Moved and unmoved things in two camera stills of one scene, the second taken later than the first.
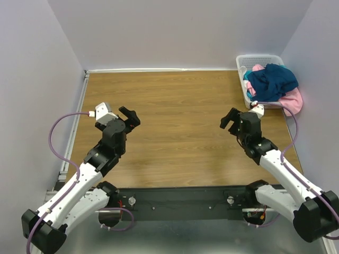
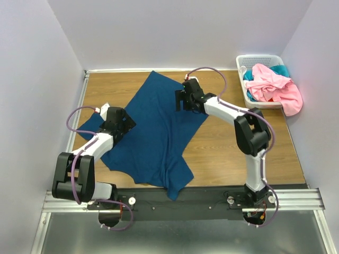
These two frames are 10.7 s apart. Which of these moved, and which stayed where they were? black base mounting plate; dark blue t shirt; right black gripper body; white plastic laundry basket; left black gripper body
Moved: dark blue t shirt; right black gripper body
Stayed: black base mounting plate; white plastic laundry basket; left black gripper body
